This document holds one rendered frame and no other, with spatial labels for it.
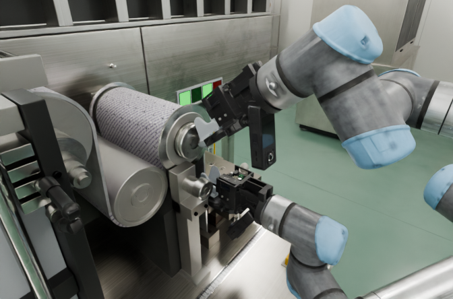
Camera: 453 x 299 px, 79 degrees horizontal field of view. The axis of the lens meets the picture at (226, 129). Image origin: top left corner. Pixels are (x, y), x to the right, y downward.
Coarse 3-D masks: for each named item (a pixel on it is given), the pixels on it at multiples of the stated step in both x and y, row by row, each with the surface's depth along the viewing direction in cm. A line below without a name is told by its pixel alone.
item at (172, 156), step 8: (192, 112) 56; (184, 120) 54; (192, 120) 56; (176, 128) 53; (168, 136) 52; (168, 144) 53; (168, 152) 53; (176, 160) 56; (184, 160) 58; (192, 160) 60
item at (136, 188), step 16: (112, 144) 60; (112, 160) 53; (128, 160) 52; (144, 160) 55; (112, 176) 49; (128, 176) 48; (144, 176) 52; (160, 176) 55; (112, 192) 48; (128, 192) 50; (144, 192) 53; (160, 192) 56; (112, 208) 48; (128, 208) 51; (144, 208) 54; (128, 224) 51
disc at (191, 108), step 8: (192, 104) 56; (176, 112) 52; (184, 112) 54; (200, 112) 58; (168, 120) 52; (176, 120) 53; (208, 120) 61; (168, 128) 52; (160, 136) 51; (160, 144) 52; (160, 152) 52; (200, 152) 62; (160, 160) 53; (168, 160) 54; (168, 168) 55
